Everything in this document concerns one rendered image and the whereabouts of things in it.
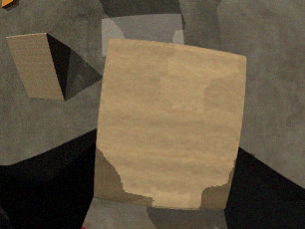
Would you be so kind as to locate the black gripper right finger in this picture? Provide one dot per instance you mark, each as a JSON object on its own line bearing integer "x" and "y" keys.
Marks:
{"x": 261, "y": 198}

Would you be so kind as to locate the tan triangular block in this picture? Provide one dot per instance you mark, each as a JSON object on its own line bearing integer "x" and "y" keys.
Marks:
{"x": 43, "y": 64}

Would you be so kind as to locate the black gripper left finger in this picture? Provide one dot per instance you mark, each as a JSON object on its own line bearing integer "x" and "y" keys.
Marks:
{"x": 52, "y": 190}

